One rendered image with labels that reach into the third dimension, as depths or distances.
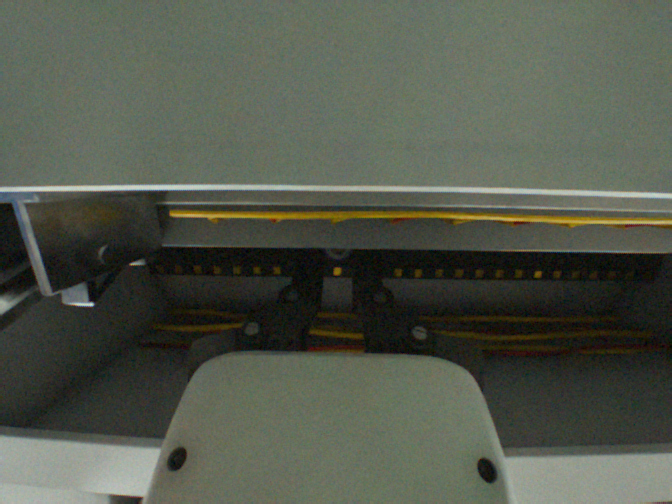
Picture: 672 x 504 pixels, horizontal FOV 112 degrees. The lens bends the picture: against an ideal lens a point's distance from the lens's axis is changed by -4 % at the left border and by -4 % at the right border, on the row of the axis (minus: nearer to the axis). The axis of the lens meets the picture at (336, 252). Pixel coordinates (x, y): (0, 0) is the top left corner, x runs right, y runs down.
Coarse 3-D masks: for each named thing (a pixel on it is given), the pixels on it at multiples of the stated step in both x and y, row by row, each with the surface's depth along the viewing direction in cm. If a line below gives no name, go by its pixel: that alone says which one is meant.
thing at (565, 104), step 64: (0, 0) 3; (64, 0) 3; (128, 0) 3; (192, 0) 3; (256, 0) 3; (320, 0) 3; (384, 0) 3; (448, 0) 3; (512, 0) 3; (576, 0) 3; (640, 0) 3; (0, 64) 3; (64, 64) 3; (128, 64) 3; (192, 64) 3; (256, 64) 3; (320, 64) 3; (384, 64) 3; (448, 64) 3; (512, 64) 3; (576, 64) 3; (640, 64) 3; (0, 128) 3; (64, 128) 3; (128, 128) 3; (192, 128) 3; (256, 128) 3; (320, 128) 3; (384, 128) 3; (448, 128) 3; (512, 128) 3; (576, 128) 3; (640, 128) 3; (512, 192) 4; (576, 192) 4; (640, 192) 4
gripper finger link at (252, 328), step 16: (304, 256) 13; (320, 256) 12; (304, 272) 11; (320, 272) 13; (304, 288) 12; (320, 288) 13; (272, 304) 11; (320, 304) 13; (256, 320) 11; (272, 320) 11; (304, 320) 12; (240, 336) 10; (256, 336) 10
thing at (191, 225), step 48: (192, 240) 10; (240, 240) 10; (288, 240) 10; (336, 240) 10; (384, 240) 10; (432, 240) 9; (480, 240) 9; (528, 240) 9; (576, 240) 9; (624, 240) 9
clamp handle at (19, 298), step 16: (32, 272) 6; (0, 288) 5; (16, 288) 5; (32, 288) 5; (80, 288) 6; (0, 304) 5; (16, 304) 5; (32, 304) 5; (80, 304) 7; (0, 320) 5; (16, 320) 5
